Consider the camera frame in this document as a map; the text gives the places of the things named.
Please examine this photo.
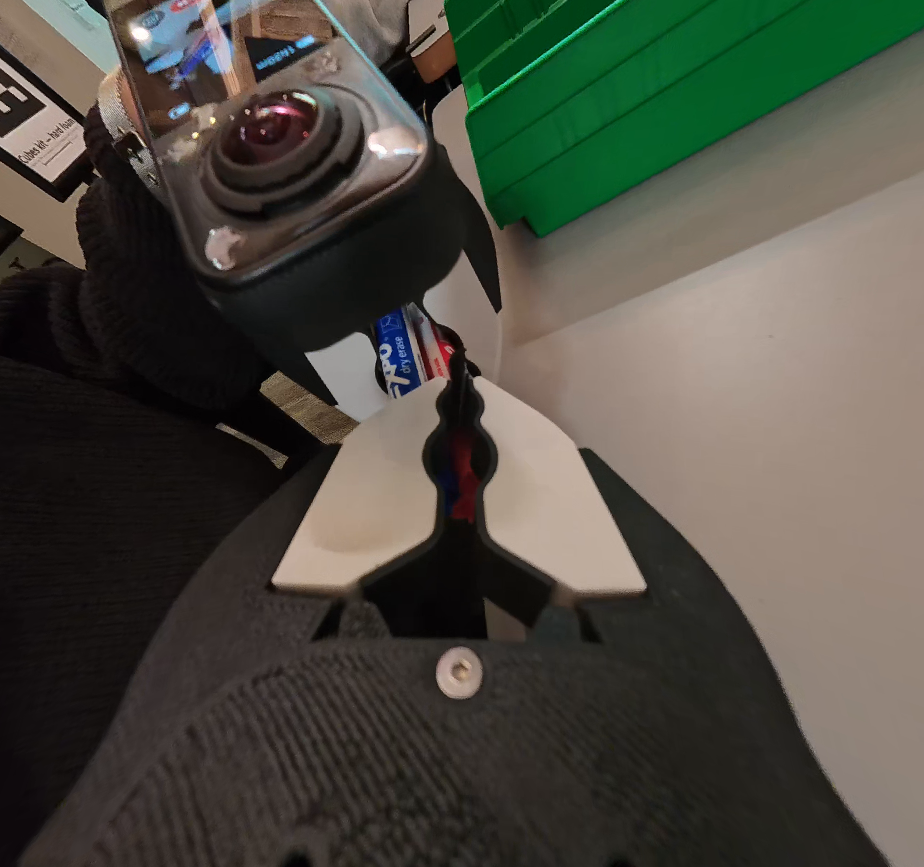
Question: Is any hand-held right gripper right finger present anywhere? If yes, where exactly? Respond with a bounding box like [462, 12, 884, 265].
[471, 375, 648, 599]

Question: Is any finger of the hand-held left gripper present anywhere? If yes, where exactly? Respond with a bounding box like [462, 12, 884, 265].
[305, 331, 407, 423]
[424, 259, 501, 379]

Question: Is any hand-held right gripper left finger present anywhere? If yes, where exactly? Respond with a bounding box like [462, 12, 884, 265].
[270, 382, 453, 599]

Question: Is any blue dry erase marker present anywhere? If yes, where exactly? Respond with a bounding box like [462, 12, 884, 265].
[372, 307, 470, 522]

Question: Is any green plastic bin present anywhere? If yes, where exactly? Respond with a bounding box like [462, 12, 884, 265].
[442, 0, 924, 238]

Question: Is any person's left forearm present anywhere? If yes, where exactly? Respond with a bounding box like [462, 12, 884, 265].
[76, 102, 304, 413]

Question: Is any white desk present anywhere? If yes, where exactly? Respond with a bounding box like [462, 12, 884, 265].
[429, 30, 924, 867]

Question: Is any black framed sign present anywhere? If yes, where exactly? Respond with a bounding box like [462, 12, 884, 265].
[0, 44, 98, 204]

